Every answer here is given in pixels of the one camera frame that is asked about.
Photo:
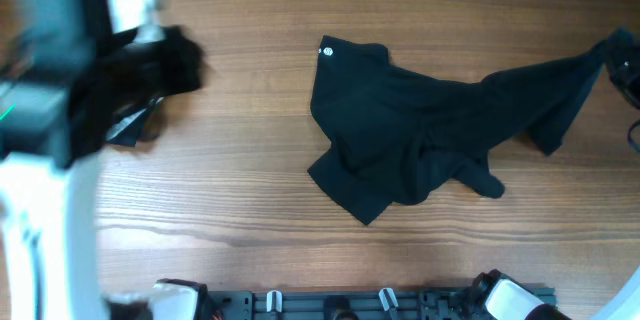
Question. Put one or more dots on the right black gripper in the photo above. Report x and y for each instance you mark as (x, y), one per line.
(628, 78)

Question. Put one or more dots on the black t-shirt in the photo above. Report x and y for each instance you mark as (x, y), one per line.
(396, 135)

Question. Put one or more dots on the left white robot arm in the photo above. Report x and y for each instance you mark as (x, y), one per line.
(82, 74)

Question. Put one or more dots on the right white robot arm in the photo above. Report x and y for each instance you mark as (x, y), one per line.
(502, 297)

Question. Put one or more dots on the folded black clothes pile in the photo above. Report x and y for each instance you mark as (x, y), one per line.
(144, 123)

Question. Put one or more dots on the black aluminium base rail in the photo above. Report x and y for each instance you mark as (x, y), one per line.
(426, 304)

